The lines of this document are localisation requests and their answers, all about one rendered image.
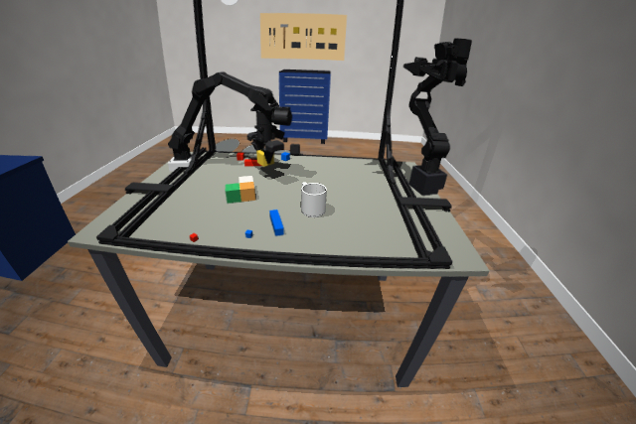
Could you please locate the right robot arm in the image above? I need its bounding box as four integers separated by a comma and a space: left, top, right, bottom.
168, 71, 292, 161

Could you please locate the grey mug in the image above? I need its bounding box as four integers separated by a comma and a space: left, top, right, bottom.
301, 182, 327, 217

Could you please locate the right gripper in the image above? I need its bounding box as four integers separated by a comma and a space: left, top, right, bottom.
247, 123, 284, 164

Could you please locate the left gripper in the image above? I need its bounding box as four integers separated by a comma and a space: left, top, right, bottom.
403, 57, 458, 82

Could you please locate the green cube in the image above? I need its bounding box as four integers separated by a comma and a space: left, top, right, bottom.
226, 183, 241, 204

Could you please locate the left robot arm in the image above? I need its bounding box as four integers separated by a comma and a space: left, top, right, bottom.
408, 39, 472, 174

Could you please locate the orange cube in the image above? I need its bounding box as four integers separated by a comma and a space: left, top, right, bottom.
239, 182, 255, 202

